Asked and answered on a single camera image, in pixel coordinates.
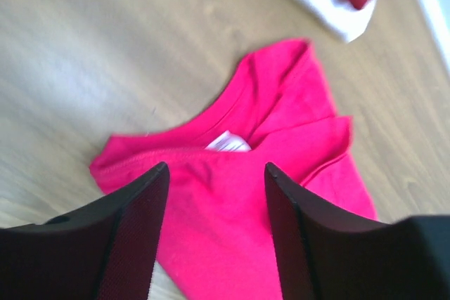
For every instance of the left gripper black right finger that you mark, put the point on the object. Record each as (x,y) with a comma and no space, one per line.
(325,252)

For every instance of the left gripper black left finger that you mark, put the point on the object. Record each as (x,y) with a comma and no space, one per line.
(103,250)

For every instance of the pink t shirt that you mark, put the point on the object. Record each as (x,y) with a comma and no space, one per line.
(216,239)

